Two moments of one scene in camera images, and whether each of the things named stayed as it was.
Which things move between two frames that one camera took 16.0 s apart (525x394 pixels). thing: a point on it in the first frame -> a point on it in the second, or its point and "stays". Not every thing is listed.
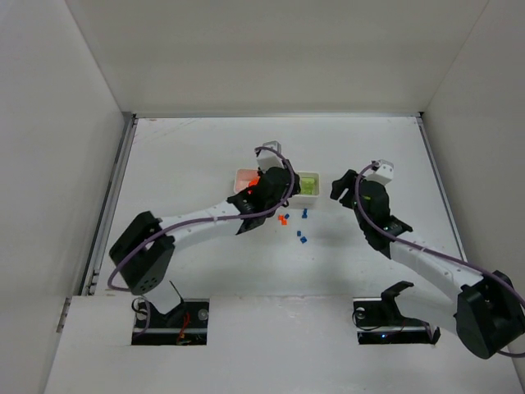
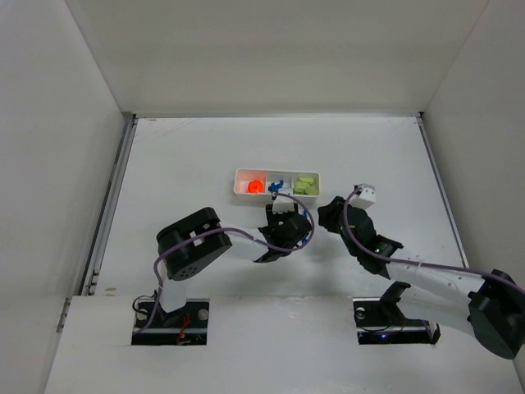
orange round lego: [253, 183] stays
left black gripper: [278, 180] -> [292, 224]
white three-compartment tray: [309, 181] stays
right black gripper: [354, 189] -> [342, 219]
